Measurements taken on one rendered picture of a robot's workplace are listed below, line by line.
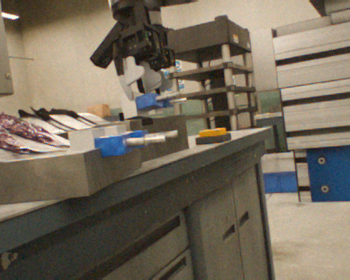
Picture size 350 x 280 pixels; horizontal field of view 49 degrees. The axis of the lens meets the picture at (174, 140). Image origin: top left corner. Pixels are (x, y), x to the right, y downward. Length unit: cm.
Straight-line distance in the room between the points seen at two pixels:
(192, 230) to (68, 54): 866
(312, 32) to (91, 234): 44
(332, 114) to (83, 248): 41
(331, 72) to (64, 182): 38
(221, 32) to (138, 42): 409
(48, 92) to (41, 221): 937
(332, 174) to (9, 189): 45
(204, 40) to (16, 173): 452
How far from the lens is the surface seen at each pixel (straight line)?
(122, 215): 71
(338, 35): 58
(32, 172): 52
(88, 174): 49
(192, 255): 98
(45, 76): 991
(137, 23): 87
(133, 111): 82
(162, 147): 88
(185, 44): 505
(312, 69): 58
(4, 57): 175
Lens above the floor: 88
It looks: 3 degrees down
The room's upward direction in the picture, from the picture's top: 8 degrees counter-clockwise
